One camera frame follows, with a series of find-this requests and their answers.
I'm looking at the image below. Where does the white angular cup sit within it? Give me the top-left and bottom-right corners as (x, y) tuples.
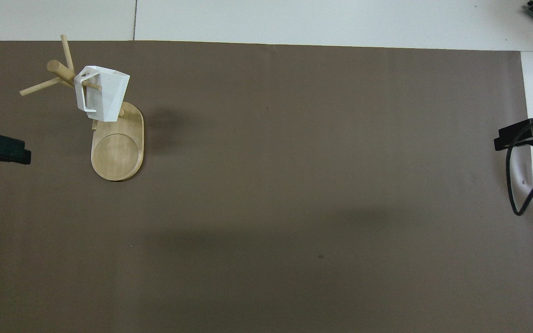
(73, 65), (131, 123)

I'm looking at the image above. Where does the wooden cup rack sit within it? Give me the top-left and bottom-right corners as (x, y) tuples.
(19, 34), (145, 182)

